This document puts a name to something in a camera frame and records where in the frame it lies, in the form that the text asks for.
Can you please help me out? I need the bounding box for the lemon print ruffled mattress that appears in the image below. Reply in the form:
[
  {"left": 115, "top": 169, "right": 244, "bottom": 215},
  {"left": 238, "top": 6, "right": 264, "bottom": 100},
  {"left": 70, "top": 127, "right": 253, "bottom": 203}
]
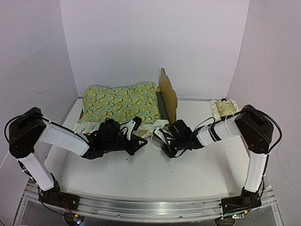
[{"left": 72, "top": 81, "right": 169, "bottom": 138}]

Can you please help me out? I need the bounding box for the wooden pet bed frame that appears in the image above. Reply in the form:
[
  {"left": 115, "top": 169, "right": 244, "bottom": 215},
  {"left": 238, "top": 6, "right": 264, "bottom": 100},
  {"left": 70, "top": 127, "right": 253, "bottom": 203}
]
[{"left": 79, "top": 67, "right": 179, "bottom": 138}]

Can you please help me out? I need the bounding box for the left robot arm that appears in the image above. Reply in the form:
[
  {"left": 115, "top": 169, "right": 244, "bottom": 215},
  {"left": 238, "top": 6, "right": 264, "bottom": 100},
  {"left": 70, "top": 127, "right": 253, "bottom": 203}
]
[{"left": 4, "top": 107, "right": 148, "bottom": 191}]

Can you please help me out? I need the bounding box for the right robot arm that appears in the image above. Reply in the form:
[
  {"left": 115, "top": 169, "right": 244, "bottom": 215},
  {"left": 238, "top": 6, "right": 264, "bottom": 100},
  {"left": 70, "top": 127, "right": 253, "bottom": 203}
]
[{"left": 154, "top": 105, "right": 282, "bottom": 193}]

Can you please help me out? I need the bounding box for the grey bed mat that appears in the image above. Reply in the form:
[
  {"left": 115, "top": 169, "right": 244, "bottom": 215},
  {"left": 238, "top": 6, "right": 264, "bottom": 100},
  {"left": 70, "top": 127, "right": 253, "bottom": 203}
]
[{"left": 156, "top": 92, "right": 169, "bottom": 120}]

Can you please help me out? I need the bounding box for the small lemon print pillow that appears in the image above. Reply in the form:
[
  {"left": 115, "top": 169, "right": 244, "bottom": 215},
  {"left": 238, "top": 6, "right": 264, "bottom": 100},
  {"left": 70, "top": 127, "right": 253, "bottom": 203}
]
[{"left": 210, "top": 99, "right": 240, "bottom": 121}]

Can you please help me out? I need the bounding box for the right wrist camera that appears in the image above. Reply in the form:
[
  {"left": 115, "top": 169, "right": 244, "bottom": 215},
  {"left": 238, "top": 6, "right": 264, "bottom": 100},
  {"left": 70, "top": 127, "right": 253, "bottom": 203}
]
[{"left": 151, "top": 128, "right": 172, "bottom": 148}]

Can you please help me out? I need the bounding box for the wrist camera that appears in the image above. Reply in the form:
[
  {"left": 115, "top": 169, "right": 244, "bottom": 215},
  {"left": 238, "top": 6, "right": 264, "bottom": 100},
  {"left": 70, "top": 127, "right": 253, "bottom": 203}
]
[
  {"left": 125, "top": 116, "right": 142, "bottom": 140},
  {"left": 151, "top": 128, "right": 172, "bottom": 148}
]

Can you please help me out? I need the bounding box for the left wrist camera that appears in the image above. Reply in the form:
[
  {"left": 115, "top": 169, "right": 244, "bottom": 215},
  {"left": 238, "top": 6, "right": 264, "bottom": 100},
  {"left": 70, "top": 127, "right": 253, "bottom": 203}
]
[{"left": 125, "top": 116, "right": 142, "bottom": 140}]

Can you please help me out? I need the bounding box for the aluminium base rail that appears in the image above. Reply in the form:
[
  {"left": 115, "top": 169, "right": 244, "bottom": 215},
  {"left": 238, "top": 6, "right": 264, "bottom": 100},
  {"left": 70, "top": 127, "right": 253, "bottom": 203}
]
[{"left": 13, "top": 179, "right": 284, "bottom": 226}]

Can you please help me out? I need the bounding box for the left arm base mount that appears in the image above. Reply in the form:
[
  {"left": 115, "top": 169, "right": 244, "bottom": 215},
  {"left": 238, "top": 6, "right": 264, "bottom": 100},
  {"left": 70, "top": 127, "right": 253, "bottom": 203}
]
[{"left": 39, "top": 180, "right": 80, "bottom": 210}]

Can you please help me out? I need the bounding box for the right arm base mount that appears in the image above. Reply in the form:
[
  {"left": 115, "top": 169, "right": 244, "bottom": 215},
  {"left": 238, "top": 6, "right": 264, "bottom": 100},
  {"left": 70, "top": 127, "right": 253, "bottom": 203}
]
[{"left": 219, "top": 187, "right": 263, "bottom": 217}]

